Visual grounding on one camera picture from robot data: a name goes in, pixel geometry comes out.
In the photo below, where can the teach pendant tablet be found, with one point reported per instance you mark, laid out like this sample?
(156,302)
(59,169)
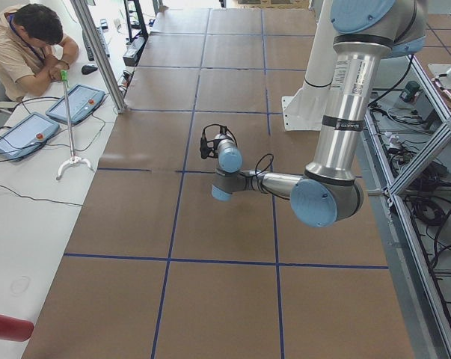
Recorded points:
(83,100)
(29,135)

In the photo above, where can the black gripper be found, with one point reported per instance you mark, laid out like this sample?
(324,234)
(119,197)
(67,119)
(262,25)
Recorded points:
(215,143)

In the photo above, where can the man in beige shirt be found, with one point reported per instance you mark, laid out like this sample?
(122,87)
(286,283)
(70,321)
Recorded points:
(33,50)

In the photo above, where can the reacher grabber stick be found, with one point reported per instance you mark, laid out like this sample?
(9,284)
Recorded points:
(73,160)

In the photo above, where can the near teach pendant tablet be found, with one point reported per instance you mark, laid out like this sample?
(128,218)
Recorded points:
(29,135)

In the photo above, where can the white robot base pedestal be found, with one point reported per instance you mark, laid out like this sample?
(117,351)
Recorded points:
(304,110)

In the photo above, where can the aluminium frame rail structure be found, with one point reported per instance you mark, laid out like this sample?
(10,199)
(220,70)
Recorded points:
(407,149)

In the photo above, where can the far teach pendant tablet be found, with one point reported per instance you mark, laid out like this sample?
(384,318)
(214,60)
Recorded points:
(83,100)

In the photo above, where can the black computer mouse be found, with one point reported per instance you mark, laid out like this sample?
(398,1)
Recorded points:
(88,69)

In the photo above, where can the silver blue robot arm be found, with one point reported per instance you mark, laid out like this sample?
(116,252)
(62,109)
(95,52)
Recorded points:
(352,37)

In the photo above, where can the aluminium frame post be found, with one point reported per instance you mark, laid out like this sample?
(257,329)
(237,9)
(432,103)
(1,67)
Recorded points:
(85,19)

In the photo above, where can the red cylinder bottle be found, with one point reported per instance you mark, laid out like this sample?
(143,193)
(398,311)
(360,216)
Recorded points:
(14,329)

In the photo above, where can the brown paper table cover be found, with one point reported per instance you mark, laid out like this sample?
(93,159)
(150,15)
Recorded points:
(158,267)

